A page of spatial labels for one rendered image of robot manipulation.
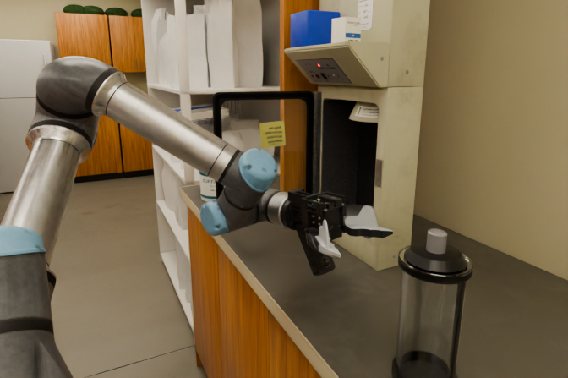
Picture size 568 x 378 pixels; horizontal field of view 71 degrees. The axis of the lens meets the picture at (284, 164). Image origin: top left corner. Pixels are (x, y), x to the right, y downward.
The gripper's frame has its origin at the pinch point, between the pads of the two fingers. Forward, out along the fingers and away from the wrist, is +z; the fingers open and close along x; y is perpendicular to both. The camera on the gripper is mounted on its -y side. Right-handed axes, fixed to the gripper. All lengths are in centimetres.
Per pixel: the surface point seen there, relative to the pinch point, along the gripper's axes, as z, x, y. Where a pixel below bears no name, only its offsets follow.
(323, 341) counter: -7.1, -4.8, -19.8
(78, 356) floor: -172, -17, -106
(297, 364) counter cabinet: -17.7, -1.9, -32.3
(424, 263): 12.9, -4.1, 2.6
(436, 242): 13.1, -1.3, 5.2
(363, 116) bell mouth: -25.6, 30.9, 20.3
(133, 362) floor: -149, 3, -107
